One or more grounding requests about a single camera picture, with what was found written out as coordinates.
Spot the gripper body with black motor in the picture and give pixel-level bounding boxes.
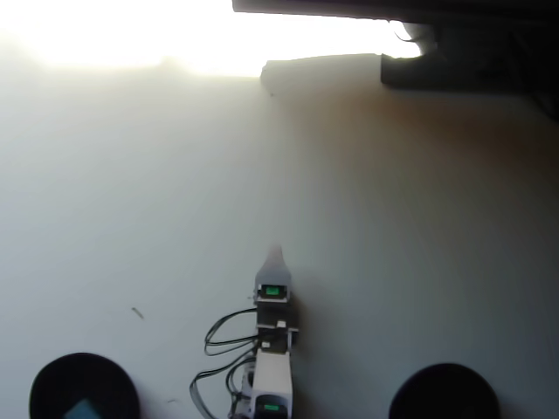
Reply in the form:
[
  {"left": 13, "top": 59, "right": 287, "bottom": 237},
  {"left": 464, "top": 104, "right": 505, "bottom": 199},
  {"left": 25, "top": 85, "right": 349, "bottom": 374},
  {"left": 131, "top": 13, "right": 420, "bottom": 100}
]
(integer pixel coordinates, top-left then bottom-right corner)
[{"left": 252, "top": 283, "right": 303, "bottom": 330}]

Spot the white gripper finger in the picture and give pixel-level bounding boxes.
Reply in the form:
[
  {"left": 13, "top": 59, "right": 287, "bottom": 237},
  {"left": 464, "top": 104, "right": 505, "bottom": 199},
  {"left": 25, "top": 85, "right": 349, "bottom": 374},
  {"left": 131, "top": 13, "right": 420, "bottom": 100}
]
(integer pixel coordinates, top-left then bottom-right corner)
[{"left": 255, "top": 244, "right": 293, "bottom": 287}]

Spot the blue foam cube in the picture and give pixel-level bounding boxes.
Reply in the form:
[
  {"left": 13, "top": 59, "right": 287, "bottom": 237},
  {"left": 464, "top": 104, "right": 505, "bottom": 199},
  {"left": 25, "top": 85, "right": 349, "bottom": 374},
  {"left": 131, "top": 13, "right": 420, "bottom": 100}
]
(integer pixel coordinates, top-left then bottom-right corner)
[{"left": 64, "top": 397, "right": 100, "bottom": 419}]

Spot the black round bowl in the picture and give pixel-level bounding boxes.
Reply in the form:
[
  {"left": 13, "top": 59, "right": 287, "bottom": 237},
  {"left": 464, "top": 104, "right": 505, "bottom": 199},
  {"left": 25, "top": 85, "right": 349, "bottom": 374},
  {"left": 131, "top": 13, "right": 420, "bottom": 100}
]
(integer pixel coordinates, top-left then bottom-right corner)
[
  {"left": 388, "top": 362, "right": 500, "bottom": 419},
  {"left": 29, "top": 352, "right": 141, "bottom": 419}
]

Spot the dark rectangular box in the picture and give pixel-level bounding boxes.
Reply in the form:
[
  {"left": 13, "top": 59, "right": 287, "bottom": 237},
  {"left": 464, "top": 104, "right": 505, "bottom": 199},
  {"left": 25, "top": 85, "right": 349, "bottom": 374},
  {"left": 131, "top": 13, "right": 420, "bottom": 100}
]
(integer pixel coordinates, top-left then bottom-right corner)
[{"left": 379, "top": 20, "right": 559, "bottom": 92}]

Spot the black looped motor cable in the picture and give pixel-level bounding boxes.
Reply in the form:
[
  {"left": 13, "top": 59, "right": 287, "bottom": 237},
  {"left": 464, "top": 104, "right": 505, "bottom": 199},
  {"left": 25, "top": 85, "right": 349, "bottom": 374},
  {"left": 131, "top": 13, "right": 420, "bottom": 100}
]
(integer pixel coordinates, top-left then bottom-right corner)
[
  {"left": 189, "top": 355, "right": 257, "bottom": 419},
  {"left": 204, "top": 306, "right": 259, "bottom": 359}
]

